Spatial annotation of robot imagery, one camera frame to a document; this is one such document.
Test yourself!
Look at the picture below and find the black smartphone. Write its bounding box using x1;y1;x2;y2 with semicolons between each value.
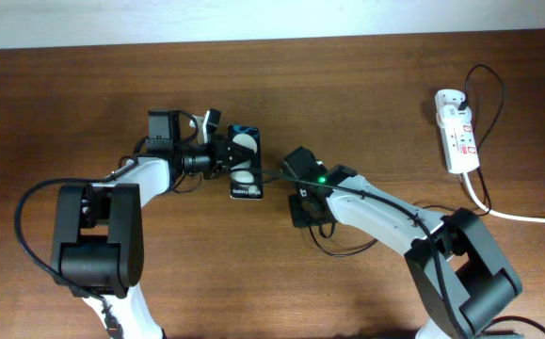
228;124;264;200

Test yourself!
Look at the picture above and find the black charger cable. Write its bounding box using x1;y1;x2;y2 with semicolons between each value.
307;64;506;258

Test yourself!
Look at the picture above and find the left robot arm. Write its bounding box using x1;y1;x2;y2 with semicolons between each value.
51;108;261;338

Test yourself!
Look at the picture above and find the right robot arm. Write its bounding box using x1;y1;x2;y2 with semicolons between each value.
281;147;522;338

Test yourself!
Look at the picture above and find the white power strip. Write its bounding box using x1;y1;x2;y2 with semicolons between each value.
434;89;480;174

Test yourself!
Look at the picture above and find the white power strip cord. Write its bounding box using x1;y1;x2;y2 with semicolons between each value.
459;171;545;227

